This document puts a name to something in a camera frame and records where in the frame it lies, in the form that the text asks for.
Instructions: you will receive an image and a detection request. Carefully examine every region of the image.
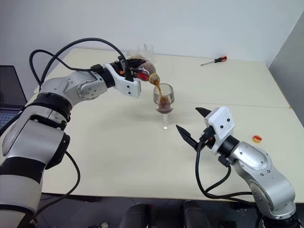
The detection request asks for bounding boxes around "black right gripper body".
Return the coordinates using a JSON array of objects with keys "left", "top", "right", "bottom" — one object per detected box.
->
[{"left": 198, "top": 125, "right": 216, "bottom": 150}]

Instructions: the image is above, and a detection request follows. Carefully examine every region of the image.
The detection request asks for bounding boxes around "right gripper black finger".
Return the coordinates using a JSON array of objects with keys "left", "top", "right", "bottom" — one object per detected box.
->
[
  {"left": 195, "top": 107, "right": 213, "bottom": 119},
  {"left": 175, "top": 124, "right": 200, "bottom": 150}
]

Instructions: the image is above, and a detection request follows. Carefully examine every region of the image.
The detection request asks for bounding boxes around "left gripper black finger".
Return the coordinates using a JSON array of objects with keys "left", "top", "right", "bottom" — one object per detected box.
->
[{"left": 127, "top": 58, "right": 147, "bottom": 72}]

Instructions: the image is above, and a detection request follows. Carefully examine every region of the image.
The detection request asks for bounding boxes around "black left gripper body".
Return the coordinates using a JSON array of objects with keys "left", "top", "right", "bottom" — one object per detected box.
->
[{"left": 109, "top": 59, "right": 138, "bottom": 78}]

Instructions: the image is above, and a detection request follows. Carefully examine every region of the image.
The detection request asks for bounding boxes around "clear bottle with dark drink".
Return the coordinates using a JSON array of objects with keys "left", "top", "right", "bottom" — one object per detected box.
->
[{"left": 127, "top": 54, "right": 162, "bottom": 86}]

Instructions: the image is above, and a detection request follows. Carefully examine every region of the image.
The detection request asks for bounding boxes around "clear wine glass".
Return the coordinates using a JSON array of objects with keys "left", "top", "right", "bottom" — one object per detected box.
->
[{"left": 152, "top": 83, "right": 175, "bottom": 131}]

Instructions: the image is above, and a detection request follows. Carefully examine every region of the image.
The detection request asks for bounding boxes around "clear glass tumbler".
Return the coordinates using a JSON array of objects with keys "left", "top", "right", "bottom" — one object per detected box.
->
[{"left": 137, "top": 43, "right": 155, "bottom": 59}]

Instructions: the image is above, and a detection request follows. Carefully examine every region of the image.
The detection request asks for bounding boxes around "orange and black screwdriver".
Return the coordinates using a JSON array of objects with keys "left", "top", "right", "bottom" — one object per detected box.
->
[{"left": 199, "top": 55, "right": 228, "bottom": 67}]

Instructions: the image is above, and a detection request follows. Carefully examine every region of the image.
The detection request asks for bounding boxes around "grey partition panel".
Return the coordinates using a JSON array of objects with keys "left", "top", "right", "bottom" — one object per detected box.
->
[{"left": 267, "top": 11, "right": 304, "bottom": 110}]

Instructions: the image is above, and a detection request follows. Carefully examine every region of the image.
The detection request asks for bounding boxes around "dark grey laptop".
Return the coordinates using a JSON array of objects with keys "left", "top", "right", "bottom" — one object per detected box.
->
[{"left": 0, "top": 65, "right": 28, "bottom": 130}]

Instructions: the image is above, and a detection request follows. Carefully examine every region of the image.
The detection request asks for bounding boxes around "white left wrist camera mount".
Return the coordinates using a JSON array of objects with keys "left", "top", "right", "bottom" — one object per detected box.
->
[{"left": 102, "top": 63, "right": 143, "bottom": 98}]

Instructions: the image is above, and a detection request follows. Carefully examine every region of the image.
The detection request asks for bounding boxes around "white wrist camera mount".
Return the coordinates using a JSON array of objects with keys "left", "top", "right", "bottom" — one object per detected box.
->
[
  {"left": 204, "top": 106, "right": 237, "bottom": 155},
  {"left": 102, "top": 63, "right": 143, "bottom": 98}
]

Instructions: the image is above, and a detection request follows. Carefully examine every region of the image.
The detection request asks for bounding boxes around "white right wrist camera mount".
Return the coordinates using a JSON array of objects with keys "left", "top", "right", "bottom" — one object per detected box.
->
[{"left": 204, "top": 106, "right": 237, "bottom": 155}]

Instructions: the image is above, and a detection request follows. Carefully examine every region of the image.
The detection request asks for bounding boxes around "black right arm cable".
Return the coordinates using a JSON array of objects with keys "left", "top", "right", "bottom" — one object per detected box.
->
[{"left": 195, "top": 135, "right": 256, "bottom": 203}]

